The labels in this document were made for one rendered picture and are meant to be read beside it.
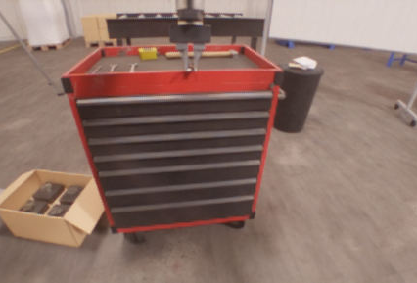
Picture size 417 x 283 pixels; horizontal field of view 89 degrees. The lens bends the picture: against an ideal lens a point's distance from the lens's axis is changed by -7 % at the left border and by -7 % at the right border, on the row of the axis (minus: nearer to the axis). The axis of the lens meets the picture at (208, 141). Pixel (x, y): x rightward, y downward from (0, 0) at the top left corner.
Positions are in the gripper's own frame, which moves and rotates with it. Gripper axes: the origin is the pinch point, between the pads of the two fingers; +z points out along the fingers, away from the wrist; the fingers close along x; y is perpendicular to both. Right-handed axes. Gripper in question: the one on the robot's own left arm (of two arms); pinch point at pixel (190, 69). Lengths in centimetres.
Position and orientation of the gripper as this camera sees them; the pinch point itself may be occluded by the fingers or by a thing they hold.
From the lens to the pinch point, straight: 80.0
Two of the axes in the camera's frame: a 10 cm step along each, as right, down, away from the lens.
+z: -0.1, 9.3, 3.6
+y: -0.5, -3.6, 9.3
